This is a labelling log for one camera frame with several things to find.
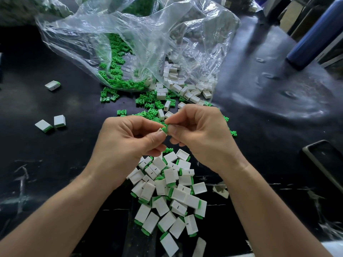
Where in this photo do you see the clear plastic bag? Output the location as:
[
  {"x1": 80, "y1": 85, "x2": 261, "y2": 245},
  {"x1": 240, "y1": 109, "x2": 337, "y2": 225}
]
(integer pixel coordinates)
[{"x1": 35, "y1": 0, "x2": 240, "y2": 94}]

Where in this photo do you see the pile of assembled white-green pieces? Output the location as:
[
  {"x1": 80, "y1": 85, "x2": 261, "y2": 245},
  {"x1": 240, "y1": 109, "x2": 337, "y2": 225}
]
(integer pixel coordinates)
[{"x1": 128, "y1": 148, "x2": 208, "y2": 257}]

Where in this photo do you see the black smartphone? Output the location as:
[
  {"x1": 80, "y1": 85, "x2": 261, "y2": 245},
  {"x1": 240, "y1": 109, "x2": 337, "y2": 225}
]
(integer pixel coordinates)
[{"x1": 303, "y1": 140, "x2": 343, "y2": 193}]

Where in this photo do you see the plastic bag full of green pieces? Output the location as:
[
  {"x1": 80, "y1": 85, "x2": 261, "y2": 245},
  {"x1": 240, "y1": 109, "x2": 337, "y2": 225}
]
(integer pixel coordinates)
[{"x1": 75, "y1": 0, "x2": 161, "y2": 18}]

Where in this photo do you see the pile of green clips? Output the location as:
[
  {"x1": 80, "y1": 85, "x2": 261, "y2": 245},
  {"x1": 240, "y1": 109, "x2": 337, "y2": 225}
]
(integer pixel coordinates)
[{"x1": 99, "y1": 34, "x2": 238, "y2": 138}]

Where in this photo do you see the brown cardboard box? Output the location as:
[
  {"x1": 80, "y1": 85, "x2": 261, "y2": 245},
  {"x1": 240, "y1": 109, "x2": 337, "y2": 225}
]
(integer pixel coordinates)
[{"x1": 278, "y1": 0, "x2": 303, "y2": 32}]

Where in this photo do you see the large bag of assembled pieces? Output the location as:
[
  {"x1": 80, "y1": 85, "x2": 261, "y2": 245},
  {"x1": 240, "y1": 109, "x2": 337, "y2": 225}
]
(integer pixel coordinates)
[{"x1": 0, "y1": 0, "x2": 73, "y2": 27}]

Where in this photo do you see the person's left hand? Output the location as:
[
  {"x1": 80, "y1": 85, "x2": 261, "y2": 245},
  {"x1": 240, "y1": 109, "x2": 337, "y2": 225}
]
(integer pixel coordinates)
[{"x1": 86, "y1": 115, "x2": 168, "y2": 193}]

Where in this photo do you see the person's right forearm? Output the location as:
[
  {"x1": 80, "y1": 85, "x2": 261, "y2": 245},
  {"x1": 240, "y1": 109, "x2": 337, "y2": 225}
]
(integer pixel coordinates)
[{"x1": 217, "y1": 160, "x2": 333, "y2": 257}]

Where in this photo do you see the blue cylinder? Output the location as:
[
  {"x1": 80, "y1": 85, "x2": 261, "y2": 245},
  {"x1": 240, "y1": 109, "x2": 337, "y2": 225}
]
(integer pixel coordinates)
[{"x1": 285, "y1": 0, "x2": 343, "y2": 71}]

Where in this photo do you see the white metal frame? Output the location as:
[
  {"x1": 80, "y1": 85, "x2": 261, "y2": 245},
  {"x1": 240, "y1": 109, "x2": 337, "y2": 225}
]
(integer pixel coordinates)
[{"x1": 260, "y1": 0, "x2": 343, "y2": 32}]

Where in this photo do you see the person's right hand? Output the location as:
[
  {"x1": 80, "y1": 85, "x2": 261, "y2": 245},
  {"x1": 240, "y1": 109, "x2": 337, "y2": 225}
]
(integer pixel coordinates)
[{"x1": 163, "y1": 104, "x2": 248, "y2": 179}]

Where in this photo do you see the person's left forearm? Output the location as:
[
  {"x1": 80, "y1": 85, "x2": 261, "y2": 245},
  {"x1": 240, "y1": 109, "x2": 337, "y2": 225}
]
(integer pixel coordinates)
[{"x1": 0, "y1": 171, "x2": 116, "y2": 257}]

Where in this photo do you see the heap of white caps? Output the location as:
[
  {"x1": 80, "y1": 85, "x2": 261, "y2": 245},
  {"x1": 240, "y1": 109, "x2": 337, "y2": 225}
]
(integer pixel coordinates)
[{"x1": 155, "y1": 61, "x2": 215, "y2": 120}]

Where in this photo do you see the empty white shell right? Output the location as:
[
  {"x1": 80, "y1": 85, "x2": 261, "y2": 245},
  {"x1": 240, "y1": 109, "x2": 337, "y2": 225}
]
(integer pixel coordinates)
[{"x1": 213, "y1": 183, "x2": 230, "y2": 200}]

